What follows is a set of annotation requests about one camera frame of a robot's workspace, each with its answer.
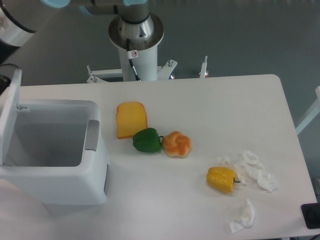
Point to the orange toast slice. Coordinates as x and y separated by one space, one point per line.
131 117

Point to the large crumpled white tissue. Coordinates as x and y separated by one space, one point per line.
248 167

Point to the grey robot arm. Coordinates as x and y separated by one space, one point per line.
51 40

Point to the braided bread roll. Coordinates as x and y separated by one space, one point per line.
177 145

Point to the small crumpled white tissue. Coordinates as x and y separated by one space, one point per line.
245 218

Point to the black device at edge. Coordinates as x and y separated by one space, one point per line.
311 215

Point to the white frame at right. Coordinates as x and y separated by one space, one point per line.
310 113

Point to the white levelling foot post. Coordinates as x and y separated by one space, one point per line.
204 73

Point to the white trash can body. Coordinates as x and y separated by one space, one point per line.
57 153

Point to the yellow bell pepper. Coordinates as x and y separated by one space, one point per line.
222 179

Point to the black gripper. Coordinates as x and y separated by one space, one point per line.
6 50

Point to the green bell pepper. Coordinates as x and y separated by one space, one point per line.
147 141

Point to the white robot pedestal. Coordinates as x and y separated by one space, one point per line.
137 46

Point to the white trash can lid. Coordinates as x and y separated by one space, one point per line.
9 114

